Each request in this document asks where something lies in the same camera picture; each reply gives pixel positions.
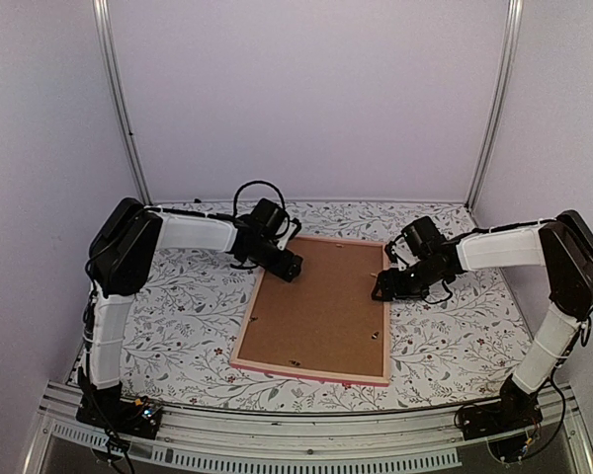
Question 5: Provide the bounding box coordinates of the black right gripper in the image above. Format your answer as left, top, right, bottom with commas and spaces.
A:
372, 258, 446, 302

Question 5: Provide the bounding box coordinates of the brown backing board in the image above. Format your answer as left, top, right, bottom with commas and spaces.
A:
236, 238, 386, 380

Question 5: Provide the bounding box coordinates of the pink wooden picture frame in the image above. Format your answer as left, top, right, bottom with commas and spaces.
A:
228, 234, 392, 388

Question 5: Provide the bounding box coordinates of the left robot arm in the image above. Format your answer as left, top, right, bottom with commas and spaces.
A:
78, 197, 302, 429

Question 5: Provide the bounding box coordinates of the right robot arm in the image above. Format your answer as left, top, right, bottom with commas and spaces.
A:
371, 209, 593, 434

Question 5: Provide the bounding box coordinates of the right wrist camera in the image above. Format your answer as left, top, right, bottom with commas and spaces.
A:
384, 241, 408, 271

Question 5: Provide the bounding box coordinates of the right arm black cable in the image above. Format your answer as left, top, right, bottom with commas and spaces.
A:
422, 280, 454, 305

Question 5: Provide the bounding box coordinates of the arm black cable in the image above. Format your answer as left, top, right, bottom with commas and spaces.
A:
231, 180, 287, 218
422, 280, 454, 305

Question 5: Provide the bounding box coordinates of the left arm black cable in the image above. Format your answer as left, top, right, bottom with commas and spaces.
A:
231, 180, 287, 218

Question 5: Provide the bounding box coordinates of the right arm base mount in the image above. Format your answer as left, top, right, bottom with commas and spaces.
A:
454, 401, 543, 440

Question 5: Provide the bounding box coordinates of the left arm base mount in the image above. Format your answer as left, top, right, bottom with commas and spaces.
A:
76, 396, 162, 439

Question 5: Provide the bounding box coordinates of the right aluminium corner post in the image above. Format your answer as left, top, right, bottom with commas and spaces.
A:
466, 0, 524, 212

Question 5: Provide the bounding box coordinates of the aluminium corner post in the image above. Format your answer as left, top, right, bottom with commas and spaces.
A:
466, 0, 524, 212
92, 0, 153, 204

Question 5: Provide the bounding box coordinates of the left aluminium corner post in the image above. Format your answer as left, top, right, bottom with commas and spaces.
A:
92, 0, 153, 204

